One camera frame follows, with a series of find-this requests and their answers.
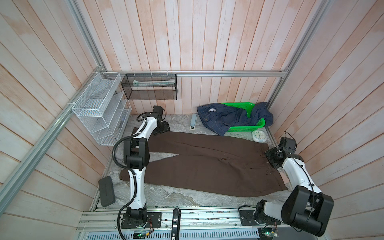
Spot brown trousers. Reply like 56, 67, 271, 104
119, 127, 288, 198

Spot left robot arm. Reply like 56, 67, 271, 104
112, 106, 170, 223

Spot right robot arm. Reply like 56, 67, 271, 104
254, 137, 334, 237

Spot white round clock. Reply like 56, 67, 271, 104
251, 130, 268, 143

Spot green plastic basket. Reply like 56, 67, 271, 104
224, 103, 266, 133

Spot dark blue denim jeans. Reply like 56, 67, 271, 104
197, 102, 274, 136

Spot black rectangular pad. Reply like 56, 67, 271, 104
99, 176, 116, 207

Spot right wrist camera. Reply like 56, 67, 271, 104
280, 137, 297, 151

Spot black corrugated cable hose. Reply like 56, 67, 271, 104
112, 111, 151, 240

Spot black wire mesh basket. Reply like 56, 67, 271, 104
121, 73, 178, 101

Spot white wire mesh shelf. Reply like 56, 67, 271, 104
72, 72, 132, 146

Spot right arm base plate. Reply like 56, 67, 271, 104
238, 209, 282, 226

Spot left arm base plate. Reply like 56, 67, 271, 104
121, 212, 162, 230

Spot black handle on rail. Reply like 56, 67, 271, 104
171, 208, 181, 240

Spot aluminium front rail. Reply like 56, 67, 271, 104
74, 206, 325, 232

